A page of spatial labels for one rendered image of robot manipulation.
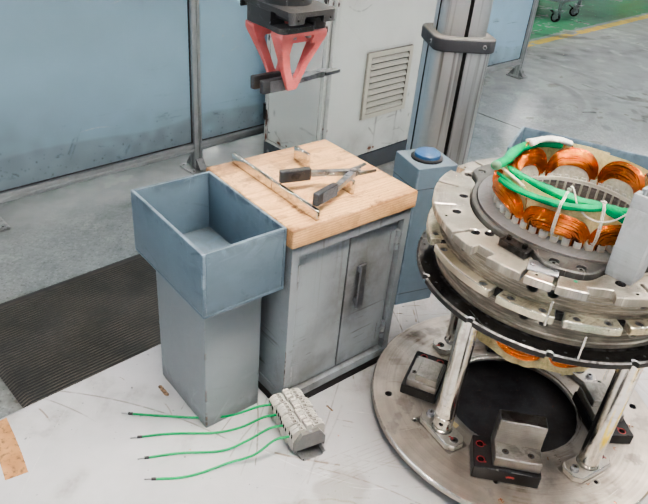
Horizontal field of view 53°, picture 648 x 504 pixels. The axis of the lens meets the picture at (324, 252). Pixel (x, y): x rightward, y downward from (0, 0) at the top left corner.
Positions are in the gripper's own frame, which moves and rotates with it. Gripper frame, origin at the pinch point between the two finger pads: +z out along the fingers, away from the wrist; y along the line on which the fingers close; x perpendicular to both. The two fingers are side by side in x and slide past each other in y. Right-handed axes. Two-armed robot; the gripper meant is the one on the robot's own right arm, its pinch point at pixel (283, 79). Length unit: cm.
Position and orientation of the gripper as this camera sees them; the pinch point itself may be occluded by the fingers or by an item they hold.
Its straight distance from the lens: 81.0
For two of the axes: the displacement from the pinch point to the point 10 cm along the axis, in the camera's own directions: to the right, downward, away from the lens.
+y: 6.4, 4.6, -6.2
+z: -0.8, 8.3, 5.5
